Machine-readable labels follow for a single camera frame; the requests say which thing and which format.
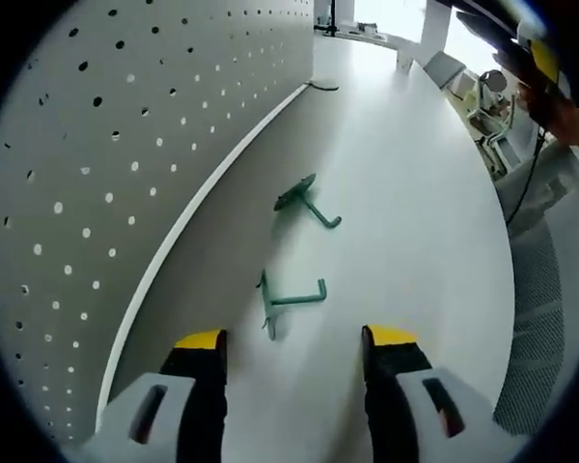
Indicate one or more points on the person's right hand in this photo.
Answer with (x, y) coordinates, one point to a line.
(555, 116)

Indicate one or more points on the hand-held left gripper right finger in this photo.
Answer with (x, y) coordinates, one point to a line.
(468, 410)

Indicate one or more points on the green hook assembly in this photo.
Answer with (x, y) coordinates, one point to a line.
(296, 299)
(296, 190)

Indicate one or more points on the grey mesh office chair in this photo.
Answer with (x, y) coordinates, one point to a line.
(540, 289)

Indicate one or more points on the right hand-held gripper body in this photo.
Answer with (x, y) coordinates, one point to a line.
(525, 33)

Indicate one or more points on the white perforated mounting plate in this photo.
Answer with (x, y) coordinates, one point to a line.
(101, 154)

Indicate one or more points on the black tripod stand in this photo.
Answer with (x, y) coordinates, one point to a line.
(333, 17)

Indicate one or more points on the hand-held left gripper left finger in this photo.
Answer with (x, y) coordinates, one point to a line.
(125, 419)

